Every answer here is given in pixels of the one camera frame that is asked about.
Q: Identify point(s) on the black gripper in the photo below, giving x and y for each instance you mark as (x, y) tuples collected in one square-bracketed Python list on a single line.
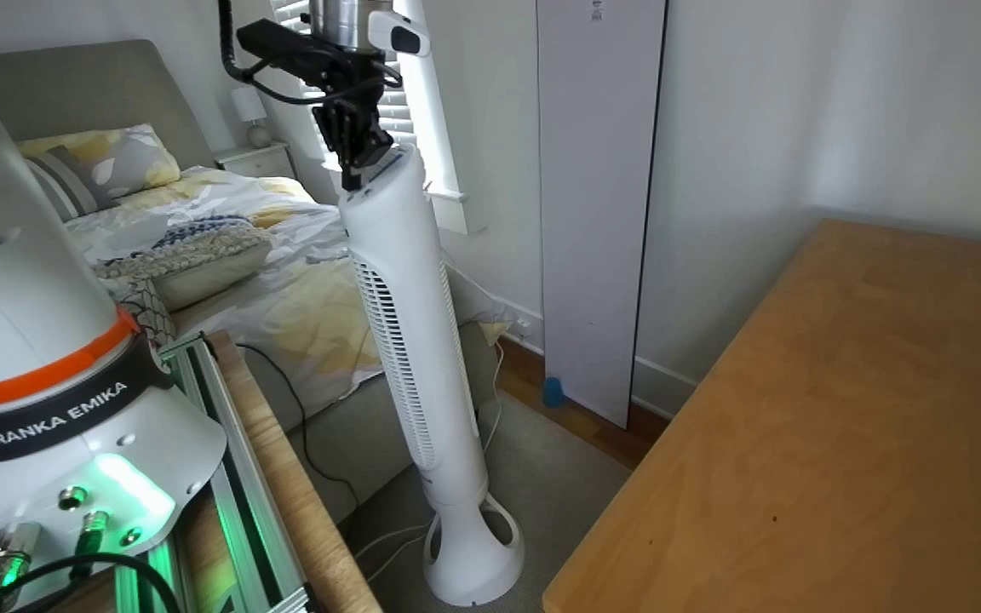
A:
[(353, 96)]

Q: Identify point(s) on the white tower fan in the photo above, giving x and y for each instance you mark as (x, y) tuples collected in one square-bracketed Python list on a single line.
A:
[(410, 318)]

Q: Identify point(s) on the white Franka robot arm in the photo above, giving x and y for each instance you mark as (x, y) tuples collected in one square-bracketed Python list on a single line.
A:
[(14, 294)]

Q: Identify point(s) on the white window blind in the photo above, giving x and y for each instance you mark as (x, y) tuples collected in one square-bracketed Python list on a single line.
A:
[(400, 114)]

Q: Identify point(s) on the white window sill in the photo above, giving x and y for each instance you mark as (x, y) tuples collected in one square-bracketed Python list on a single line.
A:
[(446, 213)]

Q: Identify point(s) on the white nightstand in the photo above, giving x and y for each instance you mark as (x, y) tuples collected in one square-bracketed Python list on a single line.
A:
[(256, 159)]

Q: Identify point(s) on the small white table lamp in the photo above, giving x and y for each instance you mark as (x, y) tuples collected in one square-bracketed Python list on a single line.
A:
[(245, 119)]

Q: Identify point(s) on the white yellow floral duvet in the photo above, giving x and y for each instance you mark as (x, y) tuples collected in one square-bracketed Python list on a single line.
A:
[(289, 294)]

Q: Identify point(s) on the folded patterned grey blanket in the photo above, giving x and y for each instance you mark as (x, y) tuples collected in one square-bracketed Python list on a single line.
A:
[(189, 260)]

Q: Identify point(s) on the tall white board panel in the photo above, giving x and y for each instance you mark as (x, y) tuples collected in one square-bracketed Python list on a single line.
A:
[(597, 205)]

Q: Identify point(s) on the yellow white patterned pillow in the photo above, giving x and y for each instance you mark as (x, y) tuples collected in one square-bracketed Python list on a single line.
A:
[(117, 159)]

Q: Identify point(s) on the small blue object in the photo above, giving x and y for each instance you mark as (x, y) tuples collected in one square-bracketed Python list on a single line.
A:
[(555, 394)]

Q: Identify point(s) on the grey striped pillow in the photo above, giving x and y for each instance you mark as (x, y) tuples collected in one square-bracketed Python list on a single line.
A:
[(59, 184)]

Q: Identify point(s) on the light wooden beam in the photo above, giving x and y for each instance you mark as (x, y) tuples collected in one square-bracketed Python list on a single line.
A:
[(289, 479)]

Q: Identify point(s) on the wooden cabinet panel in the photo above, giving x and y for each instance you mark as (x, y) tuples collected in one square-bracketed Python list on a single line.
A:
[(832, 453)]

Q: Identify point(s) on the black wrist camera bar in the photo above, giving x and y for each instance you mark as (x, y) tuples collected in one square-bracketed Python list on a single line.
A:
[(304, 52)]

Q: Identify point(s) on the grey upholstered bed frame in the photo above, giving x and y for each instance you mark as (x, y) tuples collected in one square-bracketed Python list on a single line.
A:
[(83, 86)]

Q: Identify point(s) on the metal robot stand frame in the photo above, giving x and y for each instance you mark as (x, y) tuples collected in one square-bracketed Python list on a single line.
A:
[(231, 488)]

